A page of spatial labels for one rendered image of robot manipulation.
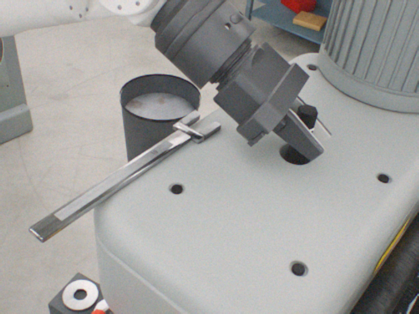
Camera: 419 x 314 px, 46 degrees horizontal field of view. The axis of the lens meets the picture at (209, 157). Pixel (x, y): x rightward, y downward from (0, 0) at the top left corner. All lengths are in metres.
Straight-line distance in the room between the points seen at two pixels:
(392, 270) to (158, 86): 2.63
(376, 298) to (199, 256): 0.21
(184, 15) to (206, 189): 0.17
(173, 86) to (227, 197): 2.62
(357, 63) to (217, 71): 0.22
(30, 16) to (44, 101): 3.42
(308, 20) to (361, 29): 4.22
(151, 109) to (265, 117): 2.51
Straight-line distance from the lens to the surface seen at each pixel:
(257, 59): 0.52
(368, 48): 0.65
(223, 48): 0.49
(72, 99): 3.98
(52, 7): 0.56
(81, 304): 1.36
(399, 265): 0.61
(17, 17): 0.59
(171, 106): 3.01
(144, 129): 2.77
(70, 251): 2.89
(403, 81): 0.67
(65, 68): 4.38
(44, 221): 0.47
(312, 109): 0.53
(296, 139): 0.53
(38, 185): 3.28
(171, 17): 0.50
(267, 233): 0.47
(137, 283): 0.49
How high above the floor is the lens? 2.24
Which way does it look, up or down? 41 degrees down
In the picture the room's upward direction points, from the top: 6 degrees clockwise
